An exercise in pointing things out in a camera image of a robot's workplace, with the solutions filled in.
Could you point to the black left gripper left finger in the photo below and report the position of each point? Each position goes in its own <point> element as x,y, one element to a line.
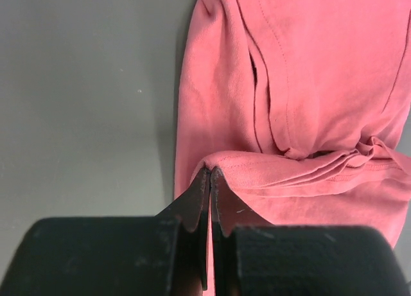
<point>165,254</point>

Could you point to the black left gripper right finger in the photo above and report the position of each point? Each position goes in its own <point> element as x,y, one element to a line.
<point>255,257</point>

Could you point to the salmon pink t-shirt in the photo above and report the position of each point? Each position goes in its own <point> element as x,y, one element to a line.
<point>301,104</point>

